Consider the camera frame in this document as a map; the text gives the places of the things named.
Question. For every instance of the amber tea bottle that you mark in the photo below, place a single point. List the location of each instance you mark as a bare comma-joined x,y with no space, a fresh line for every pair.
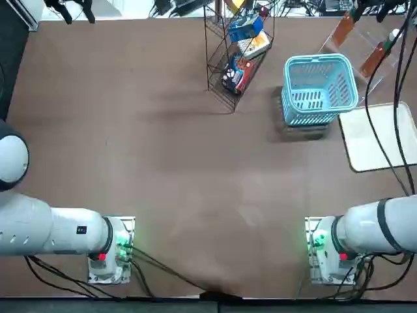
374,58
343,31

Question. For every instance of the blue Oreo cookie box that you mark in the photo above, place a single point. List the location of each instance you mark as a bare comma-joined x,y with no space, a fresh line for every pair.
244,27

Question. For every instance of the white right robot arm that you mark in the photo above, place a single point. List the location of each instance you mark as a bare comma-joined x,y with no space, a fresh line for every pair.
365,225

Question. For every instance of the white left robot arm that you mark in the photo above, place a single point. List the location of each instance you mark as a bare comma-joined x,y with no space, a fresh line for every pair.
65,228

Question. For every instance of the clear acrylic stepped shelf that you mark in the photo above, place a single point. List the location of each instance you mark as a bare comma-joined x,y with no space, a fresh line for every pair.
365,39

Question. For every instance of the light blue plastic basket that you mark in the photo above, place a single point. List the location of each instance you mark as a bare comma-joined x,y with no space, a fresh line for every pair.
350,91

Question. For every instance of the black power brick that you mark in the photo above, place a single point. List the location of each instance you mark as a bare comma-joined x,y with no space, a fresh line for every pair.
163,6

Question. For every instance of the white cracker box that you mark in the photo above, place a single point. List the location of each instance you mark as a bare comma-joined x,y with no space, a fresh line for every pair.
255,44

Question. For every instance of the yellow cracker box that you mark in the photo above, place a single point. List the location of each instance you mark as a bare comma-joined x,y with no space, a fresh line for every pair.
236,4

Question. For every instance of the cream plastic tray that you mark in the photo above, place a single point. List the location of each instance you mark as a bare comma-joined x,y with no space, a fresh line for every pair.
371,140

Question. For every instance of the dark blue cookie box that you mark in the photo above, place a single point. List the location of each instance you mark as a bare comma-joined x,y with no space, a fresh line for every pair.
234,76

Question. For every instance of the grey aluminium post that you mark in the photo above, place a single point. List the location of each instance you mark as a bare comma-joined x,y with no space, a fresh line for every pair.
219,6

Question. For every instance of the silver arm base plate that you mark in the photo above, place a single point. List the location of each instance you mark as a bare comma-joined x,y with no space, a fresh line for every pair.
128,221
312,225

